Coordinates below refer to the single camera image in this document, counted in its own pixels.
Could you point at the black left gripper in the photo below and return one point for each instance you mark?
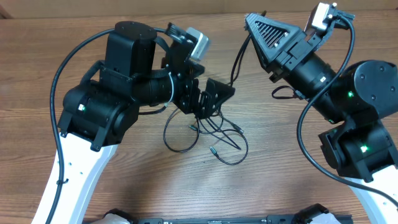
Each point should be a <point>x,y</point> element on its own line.
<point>204,107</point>

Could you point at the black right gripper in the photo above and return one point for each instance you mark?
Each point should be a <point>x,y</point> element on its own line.
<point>278,61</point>

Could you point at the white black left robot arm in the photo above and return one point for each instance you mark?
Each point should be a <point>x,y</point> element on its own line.
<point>143,66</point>

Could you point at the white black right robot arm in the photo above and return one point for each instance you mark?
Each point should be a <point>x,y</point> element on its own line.
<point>355,99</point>

